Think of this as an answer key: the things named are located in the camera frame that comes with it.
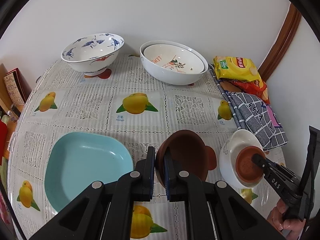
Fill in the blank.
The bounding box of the large white bowl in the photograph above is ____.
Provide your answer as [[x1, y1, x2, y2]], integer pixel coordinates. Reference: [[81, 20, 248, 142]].
[[139, 40, 208, 86]]

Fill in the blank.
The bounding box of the red paper bag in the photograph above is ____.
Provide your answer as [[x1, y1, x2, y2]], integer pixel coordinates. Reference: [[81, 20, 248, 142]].
[[0, 120, 8, 165]]

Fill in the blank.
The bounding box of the brown clay cup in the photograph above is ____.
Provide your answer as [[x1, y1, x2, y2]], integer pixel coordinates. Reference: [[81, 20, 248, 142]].
[[206, 146, 217, 171], [235, 146, 265, 183], [155, 129, 209, 185]]

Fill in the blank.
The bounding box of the fruit print tablecloth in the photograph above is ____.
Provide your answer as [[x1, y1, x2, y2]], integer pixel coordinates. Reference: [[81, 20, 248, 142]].
[[6, 54, 287, 240]]

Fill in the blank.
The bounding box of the grey checkered cloth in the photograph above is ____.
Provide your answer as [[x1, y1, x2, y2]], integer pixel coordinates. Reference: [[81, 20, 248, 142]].
[[208, 64, 288, 151]]

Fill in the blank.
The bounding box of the person right hand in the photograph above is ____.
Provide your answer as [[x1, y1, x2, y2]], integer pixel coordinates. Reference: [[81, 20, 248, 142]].
[[267, 199, 312, 239]]

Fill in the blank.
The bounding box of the red chips bag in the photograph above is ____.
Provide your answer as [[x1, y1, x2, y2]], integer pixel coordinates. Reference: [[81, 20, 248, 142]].
[[228, 80, 270, 104]]

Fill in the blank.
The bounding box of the white ceramic bowl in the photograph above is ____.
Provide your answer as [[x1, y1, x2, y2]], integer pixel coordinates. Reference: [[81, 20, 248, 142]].
[[219, 129, 264, 189]]

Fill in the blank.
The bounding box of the yellow chips bag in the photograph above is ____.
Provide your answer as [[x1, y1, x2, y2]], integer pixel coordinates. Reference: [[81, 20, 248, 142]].
[[213, 56, 263, 88]]

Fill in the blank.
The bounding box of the blue crane pattern bowl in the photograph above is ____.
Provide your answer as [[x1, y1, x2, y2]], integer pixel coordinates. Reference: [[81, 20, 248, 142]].
[[61, 33, 125, 76]]

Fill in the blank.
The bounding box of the blue square plate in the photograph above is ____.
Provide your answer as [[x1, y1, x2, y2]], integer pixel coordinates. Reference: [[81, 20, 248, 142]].
[[44, 132, 133, 212]]

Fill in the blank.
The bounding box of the brown wooden door frame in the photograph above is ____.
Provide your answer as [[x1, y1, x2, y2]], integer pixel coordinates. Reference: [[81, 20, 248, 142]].
[[258, 3, 302, 81]]

